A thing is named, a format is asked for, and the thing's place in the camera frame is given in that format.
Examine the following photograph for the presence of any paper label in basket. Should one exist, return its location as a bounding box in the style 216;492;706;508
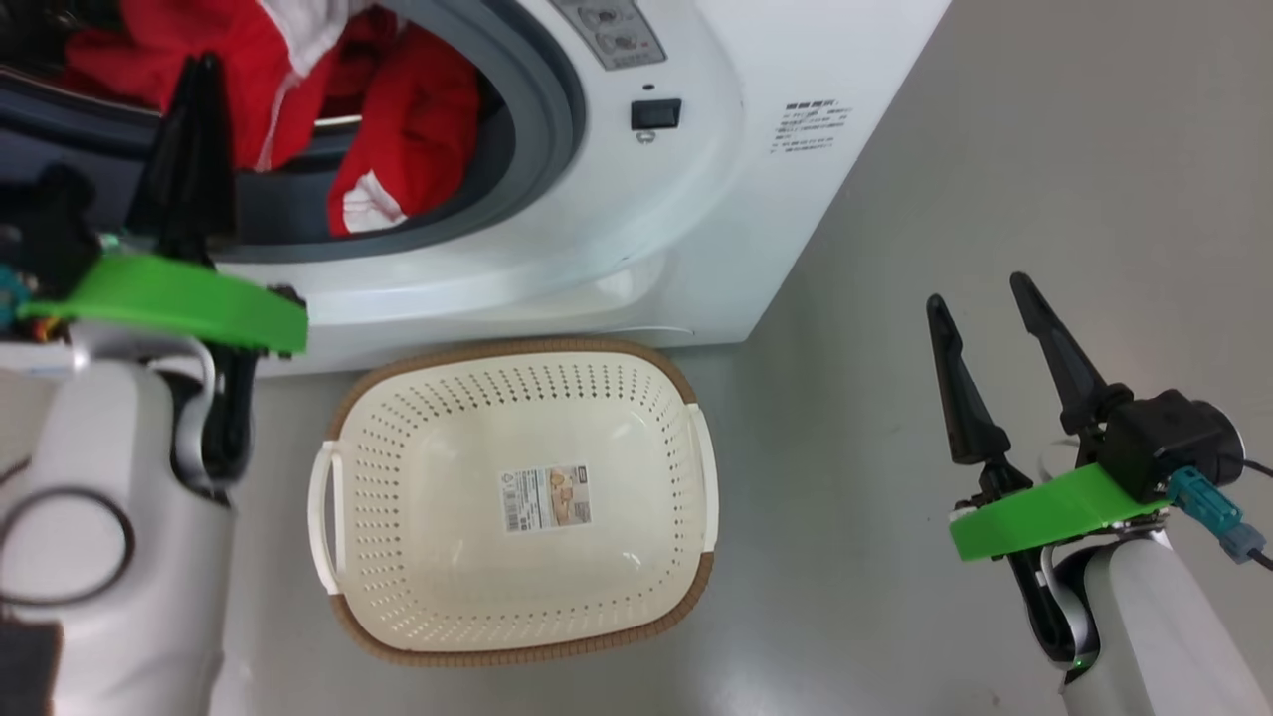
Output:
499;464;594;534

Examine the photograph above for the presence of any teal cable connector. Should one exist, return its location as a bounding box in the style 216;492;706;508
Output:
0;264;31;334
1167;467;1267;564

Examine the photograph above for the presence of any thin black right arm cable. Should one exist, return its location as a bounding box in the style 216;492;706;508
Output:
1241;455;1273;573

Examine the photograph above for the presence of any white front-load washing machine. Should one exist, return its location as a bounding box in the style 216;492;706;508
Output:
0;0;953;379

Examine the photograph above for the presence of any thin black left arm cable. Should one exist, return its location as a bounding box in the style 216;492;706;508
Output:
0;455;136;610

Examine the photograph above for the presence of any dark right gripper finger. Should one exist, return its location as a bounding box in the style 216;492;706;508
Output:
1011;273;1133;436
927;295;1010;468

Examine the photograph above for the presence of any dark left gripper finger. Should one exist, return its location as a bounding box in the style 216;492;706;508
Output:
127;60;205;258
199;55;240;268

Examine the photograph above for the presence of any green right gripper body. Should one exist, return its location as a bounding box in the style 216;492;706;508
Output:
950;462;1170;667

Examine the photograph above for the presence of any red and white garment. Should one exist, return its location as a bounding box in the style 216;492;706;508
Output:
62;0;483;238

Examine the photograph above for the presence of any cream perforated laundry basket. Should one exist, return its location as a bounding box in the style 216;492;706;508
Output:
308;338;719;667

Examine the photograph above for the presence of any grey warning label sticker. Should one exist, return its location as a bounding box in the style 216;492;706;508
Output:
552;0;667;71

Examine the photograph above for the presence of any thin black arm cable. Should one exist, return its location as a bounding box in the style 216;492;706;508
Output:
0;455;136;610
1241;455;1273;573

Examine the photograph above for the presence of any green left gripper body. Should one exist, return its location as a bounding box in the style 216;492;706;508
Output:
20;254;309;488

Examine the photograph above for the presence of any teal right cable connector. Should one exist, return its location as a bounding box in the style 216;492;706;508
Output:
1167;467;1267;564

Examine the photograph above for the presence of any teal left cable connector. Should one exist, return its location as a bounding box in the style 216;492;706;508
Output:
0;264;31;334

